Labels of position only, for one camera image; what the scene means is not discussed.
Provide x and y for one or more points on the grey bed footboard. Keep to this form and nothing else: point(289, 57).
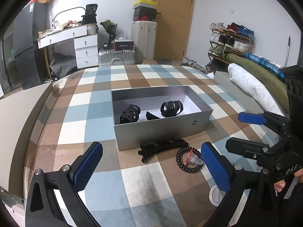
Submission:
point(19, 113)

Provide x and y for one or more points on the blue plaid blanket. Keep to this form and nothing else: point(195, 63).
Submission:
point(272, 67)

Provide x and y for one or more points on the silver aluminium suitcase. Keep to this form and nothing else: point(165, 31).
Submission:
point(115, 58)

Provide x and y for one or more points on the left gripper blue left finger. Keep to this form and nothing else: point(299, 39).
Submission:
point(84, 166)

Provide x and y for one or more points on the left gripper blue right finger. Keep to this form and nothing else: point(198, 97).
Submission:
point(218, 166)

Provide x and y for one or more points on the shoe rack with shoes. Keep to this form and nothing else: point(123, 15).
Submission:
point(231, 39)

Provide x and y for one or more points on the black refrigerator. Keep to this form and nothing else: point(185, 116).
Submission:
point(29, 59)

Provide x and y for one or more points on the white rolled blanket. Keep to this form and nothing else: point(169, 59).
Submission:
point(253, 87)

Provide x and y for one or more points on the white desk with drawers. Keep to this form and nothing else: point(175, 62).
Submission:
point(85, 40)

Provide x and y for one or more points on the black box on suitcase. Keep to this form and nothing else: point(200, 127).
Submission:
point(119, 45)

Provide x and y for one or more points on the yellow lid shoe box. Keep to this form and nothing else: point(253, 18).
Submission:
point(145, 3)

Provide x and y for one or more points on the grey cardboard box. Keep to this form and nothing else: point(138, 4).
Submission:
point(152, 127)

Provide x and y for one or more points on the black claw clip in box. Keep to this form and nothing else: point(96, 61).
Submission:
point(171, 108)
point(130, 114)

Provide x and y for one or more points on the black claw clip in box left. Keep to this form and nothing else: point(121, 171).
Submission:
point(130, 114)

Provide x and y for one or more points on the black red shoe box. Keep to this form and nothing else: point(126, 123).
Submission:
point(142, 13)

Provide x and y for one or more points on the glass door cabinet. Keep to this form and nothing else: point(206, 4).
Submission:
point(9, 73)

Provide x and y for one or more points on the wooden door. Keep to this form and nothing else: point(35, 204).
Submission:
point(174, 18)

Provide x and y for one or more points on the black claw clip in box right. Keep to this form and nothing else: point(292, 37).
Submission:
point(171, 108)

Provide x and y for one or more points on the dark flower bouquet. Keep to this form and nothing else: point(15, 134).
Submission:
point(110, 27)

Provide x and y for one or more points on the olive green blanket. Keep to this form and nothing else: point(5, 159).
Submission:
point(276, 87)

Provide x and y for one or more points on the white round pin badge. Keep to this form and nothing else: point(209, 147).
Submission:
point(216, 195)

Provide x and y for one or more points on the large black hair claw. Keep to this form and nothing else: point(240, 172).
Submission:
point(147, 151)

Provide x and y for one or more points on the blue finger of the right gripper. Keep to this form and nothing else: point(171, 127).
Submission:
point(246, 148)
point(251, 118)

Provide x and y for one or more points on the black bag on desk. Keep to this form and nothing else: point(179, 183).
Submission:
point(90, 14)

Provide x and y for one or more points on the white upright suitcase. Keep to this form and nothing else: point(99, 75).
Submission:
point(143, 34)

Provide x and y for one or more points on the person's right hand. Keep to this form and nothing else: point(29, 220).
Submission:
point(279, 186)

